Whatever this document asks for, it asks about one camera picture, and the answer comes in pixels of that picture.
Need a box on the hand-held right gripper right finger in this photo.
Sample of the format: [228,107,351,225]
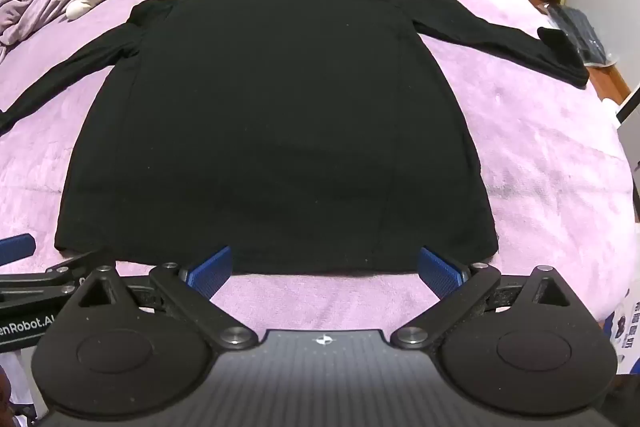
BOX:
[391,247,573,350]

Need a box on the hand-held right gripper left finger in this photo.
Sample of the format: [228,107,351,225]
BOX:
[75,246,257,350]

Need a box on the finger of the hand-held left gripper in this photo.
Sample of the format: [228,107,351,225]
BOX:
[0,252,101,305]
[0,234,36,265]

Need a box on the black long-sleeved sweater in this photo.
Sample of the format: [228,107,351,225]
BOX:
[0,0,590,275]

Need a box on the blue white printed bag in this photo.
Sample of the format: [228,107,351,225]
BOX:
[599,289,640,375]

